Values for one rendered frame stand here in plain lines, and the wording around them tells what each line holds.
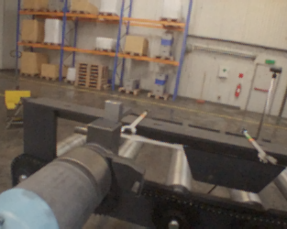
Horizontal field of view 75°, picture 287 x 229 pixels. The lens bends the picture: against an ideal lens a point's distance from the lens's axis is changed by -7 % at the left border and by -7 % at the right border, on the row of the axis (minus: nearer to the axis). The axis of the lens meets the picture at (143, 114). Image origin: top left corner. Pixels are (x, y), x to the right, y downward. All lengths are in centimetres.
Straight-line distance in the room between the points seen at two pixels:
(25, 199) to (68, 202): 4
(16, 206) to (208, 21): 985
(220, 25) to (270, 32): 217
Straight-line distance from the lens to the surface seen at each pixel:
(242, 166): 73
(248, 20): 1022
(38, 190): 23
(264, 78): 1017
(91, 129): 35
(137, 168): 31
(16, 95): 534
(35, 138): 89
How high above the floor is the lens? 135
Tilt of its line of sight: 14 degrees down
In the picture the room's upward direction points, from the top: 9 degrees clockwise
